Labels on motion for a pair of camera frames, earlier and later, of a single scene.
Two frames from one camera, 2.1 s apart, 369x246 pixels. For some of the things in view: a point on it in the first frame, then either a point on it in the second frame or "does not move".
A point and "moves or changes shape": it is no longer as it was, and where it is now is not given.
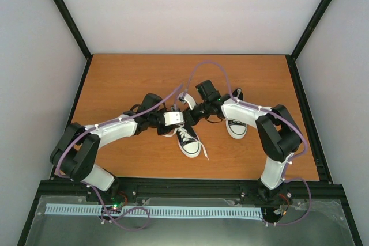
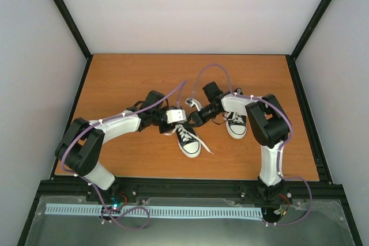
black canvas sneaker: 236,129 does not move
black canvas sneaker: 189,141 does not move
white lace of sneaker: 186,137 moves or changes shape
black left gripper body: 163,132 does not move
